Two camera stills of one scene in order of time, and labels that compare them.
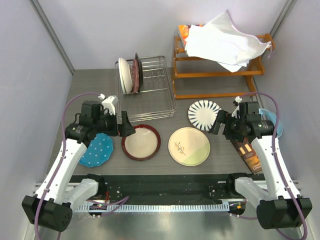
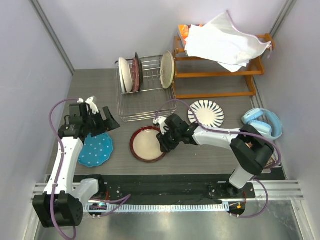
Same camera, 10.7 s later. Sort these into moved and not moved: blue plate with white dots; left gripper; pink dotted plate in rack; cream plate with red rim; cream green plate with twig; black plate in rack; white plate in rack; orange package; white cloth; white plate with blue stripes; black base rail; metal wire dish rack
Moved: cream green plate with twig; left gripper; cream plate with red rim
Not moved: black plate in rack; white plate in rack; metal wire dish rack; white plate with blue stripes; blue plate with white dots; pink dotted plate in rack; black base rail; white cloth; orange package
